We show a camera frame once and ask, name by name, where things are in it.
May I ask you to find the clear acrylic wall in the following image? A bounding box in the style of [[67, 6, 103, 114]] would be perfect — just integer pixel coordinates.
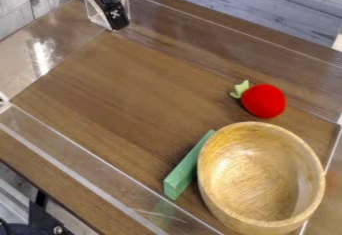
[[0, 103, 223, 235], [122, 0, 342, 120], [0, 0, 105, 101]]

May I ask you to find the wooden bowl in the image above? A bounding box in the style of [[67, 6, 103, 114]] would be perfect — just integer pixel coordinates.
[[198, 121, 326, 235]]

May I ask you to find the clear acrylic back wall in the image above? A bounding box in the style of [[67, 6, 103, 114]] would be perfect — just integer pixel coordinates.
[[122, 0, 342, 120]]

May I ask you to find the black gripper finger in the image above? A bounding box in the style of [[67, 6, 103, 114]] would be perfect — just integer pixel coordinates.
[[95, 0, 130, 30]]

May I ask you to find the green rectangular block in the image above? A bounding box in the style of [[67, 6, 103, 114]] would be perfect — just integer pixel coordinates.
[[163, 130, 215, 200]]

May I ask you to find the clear acrylic corner bracket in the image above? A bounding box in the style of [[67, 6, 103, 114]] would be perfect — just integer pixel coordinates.
[[84, 0, 130, 31]]

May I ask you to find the red felt ball with leaf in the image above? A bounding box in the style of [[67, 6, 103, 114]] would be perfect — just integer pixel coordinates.
[[230, 80, 286, 119]]

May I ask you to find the clear acrylic front wall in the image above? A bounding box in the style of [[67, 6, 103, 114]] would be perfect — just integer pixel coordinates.
[[0, 103, 223, 235]]

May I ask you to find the clear acrylic left wall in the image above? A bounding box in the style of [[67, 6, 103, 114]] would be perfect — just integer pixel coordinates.
[[0, 0, 105, 101]]

